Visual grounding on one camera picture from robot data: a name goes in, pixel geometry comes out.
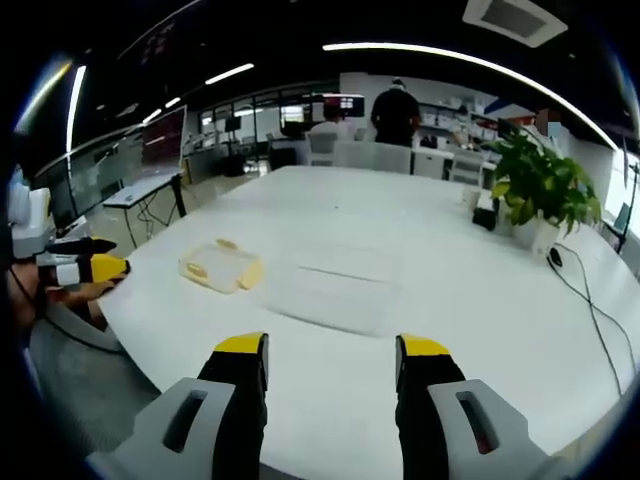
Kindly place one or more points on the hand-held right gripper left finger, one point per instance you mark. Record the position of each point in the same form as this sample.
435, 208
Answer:
235, 400

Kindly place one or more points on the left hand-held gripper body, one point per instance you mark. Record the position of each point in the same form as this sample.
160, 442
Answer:
29, 225

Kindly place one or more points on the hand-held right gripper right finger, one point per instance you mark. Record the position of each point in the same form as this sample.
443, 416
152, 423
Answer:
425, 400

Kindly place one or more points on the person's bare leg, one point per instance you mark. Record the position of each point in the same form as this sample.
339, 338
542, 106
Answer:
82, 295

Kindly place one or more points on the white side desk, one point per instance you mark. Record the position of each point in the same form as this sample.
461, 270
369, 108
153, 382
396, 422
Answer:
140, 192

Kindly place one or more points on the clear box with yellow clips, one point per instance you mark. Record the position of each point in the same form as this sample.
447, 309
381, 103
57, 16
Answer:
220, 267

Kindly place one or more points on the large display board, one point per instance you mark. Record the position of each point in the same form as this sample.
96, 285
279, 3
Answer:
162, 137

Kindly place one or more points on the clear flat plastic tray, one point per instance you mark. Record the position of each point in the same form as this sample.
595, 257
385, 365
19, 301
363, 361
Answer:
332, 292

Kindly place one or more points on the small black box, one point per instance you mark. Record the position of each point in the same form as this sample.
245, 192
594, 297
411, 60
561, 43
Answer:
484, 218

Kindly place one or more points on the white cup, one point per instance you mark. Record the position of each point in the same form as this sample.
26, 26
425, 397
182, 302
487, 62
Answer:
470, 196

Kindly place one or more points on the short ceiling light strip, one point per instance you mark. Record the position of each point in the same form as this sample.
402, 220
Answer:
229, 73

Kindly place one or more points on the white mesh chair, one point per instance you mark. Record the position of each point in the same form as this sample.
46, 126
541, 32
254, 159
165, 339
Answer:
375, 156
321, 149
466, 167

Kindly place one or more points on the green potted plant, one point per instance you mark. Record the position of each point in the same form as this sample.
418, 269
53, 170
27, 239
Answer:
542, 185

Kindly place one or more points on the long curved ceiling light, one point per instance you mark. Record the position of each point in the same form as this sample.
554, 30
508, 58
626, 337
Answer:
450, 54

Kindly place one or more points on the ceiling air vent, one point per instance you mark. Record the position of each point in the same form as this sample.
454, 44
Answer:
515, 20

